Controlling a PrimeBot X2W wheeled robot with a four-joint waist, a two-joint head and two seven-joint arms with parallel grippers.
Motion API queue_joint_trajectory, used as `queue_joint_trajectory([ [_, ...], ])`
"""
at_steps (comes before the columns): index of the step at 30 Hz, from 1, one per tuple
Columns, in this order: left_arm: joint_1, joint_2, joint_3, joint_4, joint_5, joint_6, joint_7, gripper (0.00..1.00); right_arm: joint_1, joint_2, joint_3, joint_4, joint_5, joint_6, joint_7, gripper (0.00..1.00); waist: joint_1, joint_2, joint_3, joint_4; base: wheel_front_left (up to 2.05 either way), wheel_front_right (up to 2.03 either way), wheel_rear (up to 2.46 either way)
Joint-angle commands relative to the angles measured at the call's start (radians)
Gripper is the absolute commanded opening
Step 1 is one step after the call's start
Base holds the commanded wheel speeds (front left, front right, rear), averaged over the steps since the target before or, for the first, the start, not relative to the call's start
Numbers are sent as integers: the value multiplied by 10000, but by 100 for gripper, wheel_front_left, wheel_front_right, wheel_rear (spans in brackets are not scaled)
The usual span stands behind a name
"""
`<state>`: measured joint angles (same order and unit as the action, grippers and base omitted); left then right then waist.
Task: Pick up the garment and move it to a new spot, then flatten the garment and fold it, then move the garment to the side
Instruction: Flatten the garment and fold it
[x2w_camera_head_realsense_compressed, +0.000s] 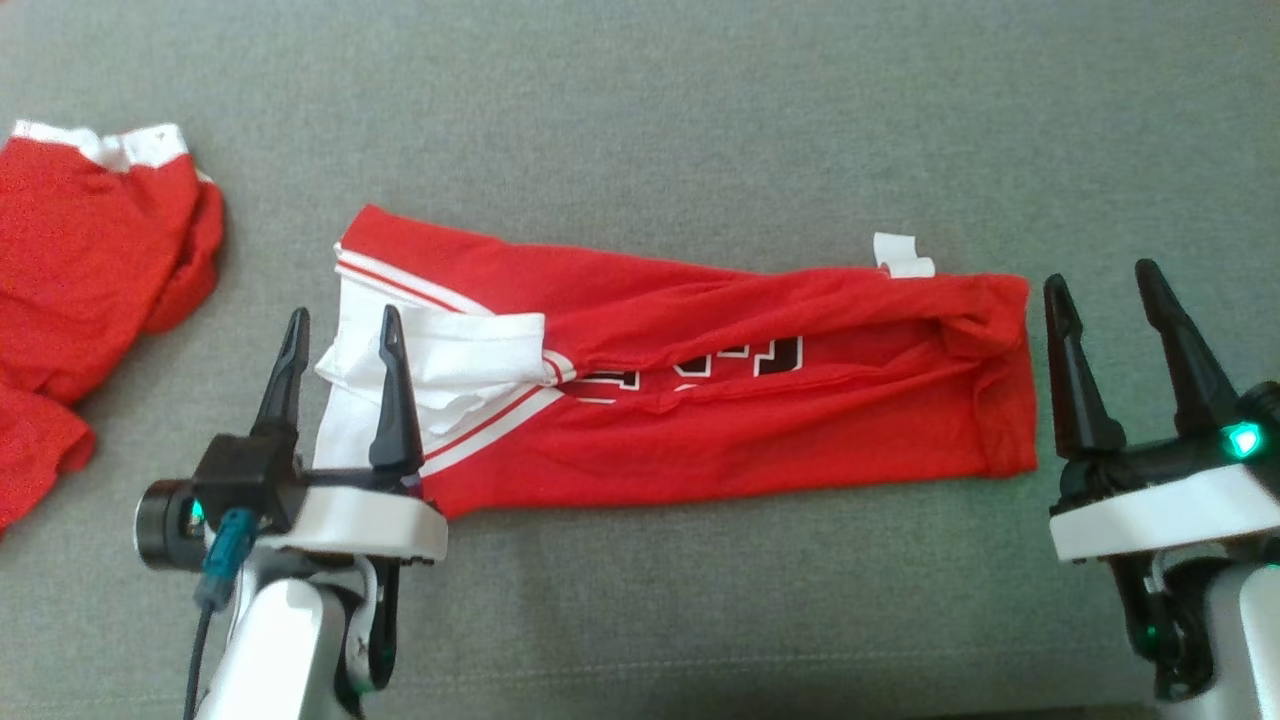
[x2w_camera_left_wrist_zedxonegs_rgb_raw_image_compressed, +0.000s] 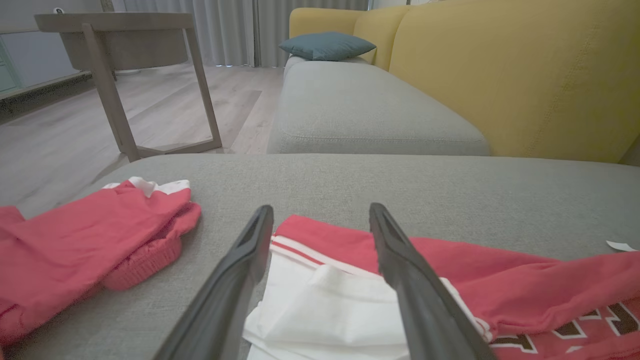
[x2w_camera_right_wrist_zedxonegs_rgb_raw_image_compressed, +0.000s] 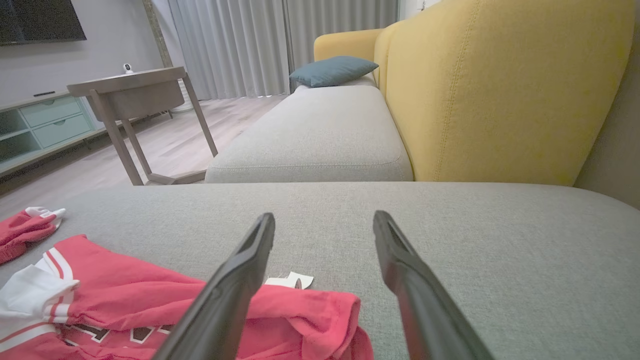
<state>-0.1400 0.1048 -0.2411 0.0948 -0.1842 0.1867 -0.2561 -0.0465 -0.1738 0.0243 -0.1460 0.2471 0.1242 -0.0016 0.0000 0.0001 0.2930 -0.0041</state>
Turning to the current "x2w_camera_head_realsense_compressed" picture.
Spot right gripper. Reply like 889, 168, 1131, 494
1043, 258, 1280, 564

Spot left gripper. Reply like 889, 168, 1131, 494
249, 304, 449, 568

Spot red white-trimmed shorts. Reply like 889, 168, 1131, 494
0, 120, 227, 537

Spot red white sports jersey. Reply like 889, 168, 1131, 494
313, 205, 1041, 522

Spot grey fabric sofa ottoman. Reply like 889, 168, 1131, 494
0, 0, 1280, 720

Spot black cable teal connector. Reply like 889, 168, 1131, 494
182, 507, 260, 720

